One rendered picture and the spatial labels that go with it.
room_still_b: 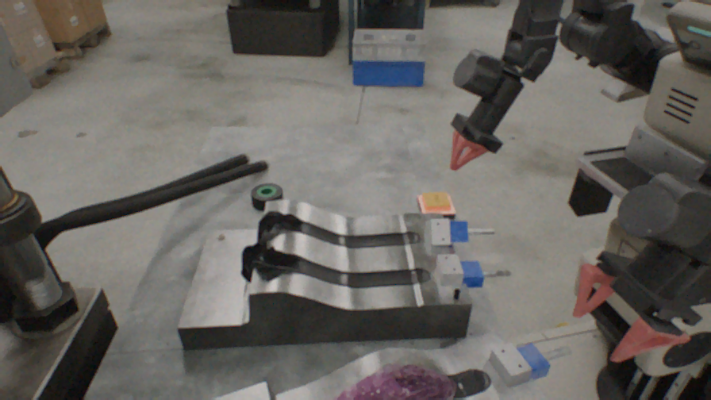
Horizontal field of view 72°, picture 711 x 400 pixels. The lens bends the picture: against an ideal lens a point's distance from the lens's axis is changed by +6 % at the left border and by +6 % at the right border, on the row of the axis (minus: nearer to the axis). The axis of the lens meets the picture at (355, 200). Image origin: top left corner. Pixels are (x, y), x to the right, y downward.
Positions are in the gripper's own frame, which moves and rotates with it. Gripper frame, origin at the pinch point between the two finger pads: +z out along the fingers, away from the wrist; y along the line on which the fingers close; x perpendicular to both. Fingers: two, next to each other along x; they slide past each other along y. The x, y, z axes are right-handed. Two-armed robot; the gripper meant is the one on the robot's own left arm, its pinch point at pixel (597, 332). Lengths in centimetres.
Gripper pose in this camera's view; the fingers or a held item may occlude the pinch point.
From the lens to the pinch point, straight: 71.1
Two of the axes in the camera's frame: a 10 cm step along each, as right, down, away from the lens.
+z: -4.3, 8.0, 4.2
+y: 2.6, 5.6, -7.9
